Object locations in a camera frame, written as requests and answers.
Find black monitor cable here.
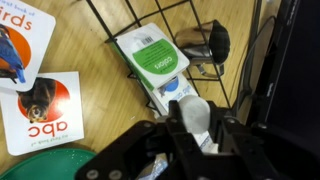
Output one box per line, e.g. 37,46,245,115
233,14,278,116

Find black wire rack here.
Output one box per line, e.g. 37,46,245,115
85,0,263,116

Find black computer monitor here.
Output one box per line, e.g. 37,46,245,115
246,0,320,148

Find clear marshmallow bag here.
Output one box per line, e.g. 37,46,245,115
136,152,169,180

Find blue wild animals board book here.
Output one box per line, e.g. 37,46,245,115
146,73,219,154

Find white abc board book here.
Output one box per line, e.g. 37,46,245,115
0,71,85,157

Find white marshmallow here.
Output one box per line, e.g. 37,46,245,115
178,94,212,135

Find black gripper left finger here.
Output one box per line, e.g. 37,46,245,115
166,99,193,148

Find small steel pitcher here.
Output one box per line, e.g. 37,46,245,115
174,19,232,76

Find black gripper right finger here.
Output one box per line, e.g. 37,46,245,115
207,101,234,151

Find green round plate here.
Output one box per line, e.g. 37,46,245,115
0,148,98,180

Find white birds board book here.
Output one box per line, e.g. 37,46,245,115
0,0,57,93

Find green colors board book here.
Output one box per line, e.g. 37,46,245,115
115,22,191,92

